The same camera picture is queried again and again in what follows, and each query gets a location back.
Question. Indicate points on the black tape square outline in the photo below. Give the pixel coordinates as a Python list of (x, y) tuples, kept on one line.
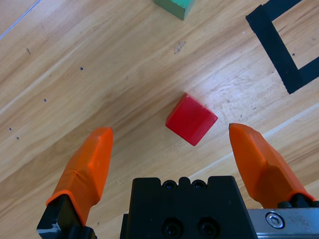
[(274, 42)]

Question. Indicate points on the green cube block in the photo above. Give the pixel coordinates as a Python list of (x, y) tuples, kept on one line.
[(177, 7)]

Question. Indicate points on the red cube block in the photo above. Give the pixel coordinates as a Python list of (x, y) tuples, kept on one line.
[(192, 119)]

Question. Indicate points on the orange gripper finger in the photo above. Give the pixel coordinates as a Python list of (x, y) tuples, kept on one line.
[(87, 169), (256, 161)]

